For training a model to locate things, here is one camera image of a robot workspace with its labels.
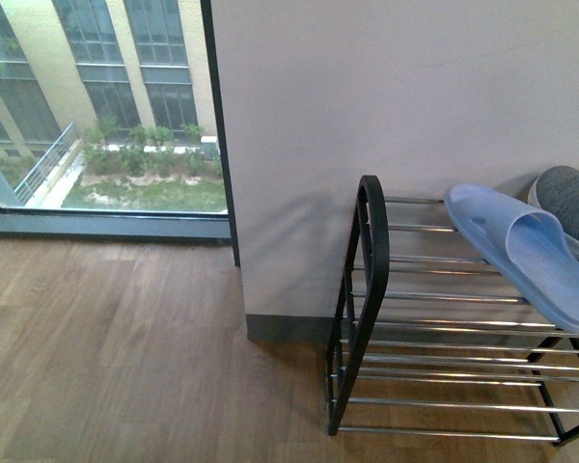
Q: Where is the black metal shoe rack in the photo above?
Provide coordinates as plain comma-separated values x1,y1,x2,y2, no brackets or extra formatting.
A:
326,176,579,447

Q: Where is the grey knit sneaker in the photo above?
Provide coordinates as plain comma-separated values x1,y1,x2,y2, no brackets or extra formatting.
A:
528,166,579,242

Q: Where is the left floor window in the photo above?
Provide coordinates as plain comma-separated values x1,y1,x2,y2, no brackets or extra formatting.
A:
0,1,236,245

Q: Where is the light blue slide sandal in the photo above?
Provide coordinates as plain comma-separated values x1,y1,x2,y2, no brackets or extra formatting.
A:
444,183,579,334

